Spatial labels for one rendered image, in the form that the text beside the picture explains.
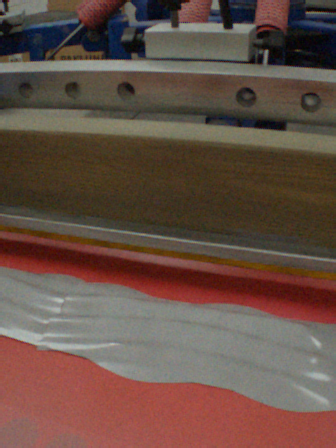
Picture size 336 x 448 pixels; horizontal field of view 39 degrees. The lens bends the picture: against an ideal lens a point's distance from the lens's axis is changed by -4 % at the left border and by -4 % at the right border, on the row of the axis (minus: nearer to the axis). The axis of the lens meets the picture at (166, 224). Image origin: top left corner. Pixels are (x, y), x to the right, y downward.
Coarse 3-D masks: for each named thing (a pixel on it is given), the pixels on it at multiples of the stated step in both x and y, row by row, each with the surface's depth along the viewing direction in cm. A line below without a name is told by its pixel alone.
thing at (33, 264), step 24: (0, 240) 40; (24, 240) 40; (48, 240) 39; (0, 264) 37; (24, 264) 37; (48, 264) 36; (72, 264) 36; (96, 264) 36; (0, 336) 30; (0, 360) 28; (24, 360) 28; (0, 384) 26
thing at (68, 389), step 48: (144, 288) 34; (192, 288) 33; (240, 288) 33; (288, 288) 33; (48, 384) 26; (96, 384) 26; (144, 384) 26; (192, 384) 26; (96, 432) 24; (144, 432) 23; (192, 432) 23; (240, 432) 23; (288, 432) 23
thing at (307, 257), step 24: (0, 216) 35; (24, 216) 35; (48, 216) 35; (72, 216) 35; (120, 240) 33; (144, 240) 32; (168, 240) 32; (192, 240) 31; (216, 240) 31; (240, 240) 31; (264, 240) 31; (288, 264) 30; (312, 264) 29
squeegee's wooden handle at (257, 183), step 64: (0, 128) 33; (64, 128) 32; (128, 128) 31; (192, 128) 30; (0, 192) 36; (64, 192) 34; (128, 192) 32; (192, 192) 31; (256, 192) 29; (320, 192) 28
